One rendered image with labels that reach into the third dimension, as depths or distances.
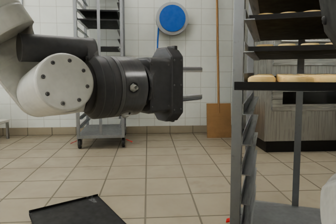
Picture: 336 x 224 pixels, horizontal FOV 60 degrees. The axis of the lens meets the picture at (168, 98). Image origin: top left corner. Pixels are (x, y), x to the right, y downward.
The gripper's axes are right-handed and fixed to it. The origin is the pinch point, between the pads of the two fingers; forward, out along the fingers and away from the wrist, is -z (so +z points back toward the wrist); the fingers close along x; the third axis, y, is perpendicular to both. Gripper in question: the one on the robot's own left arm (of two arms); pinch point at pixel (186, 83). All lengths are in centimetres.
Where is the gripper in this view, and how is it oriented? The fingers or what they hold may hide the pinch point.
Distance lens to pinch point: 51.1
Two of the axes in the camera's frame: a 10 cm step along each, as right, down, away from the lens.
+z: -7.9, 0.6, -6.1
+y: -6.2, -0.7, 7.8
